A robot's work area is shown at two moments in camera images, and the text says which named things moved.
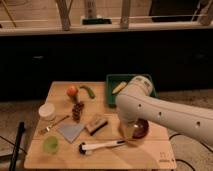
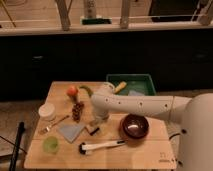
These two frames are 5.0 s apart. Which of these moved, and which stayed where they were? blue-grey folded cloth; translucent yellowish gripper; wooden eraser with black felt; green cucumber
Moved: translucent yellowish gripper
Stayed: green cucumber; wooden eraser with black felt; blue-grey folded cloth
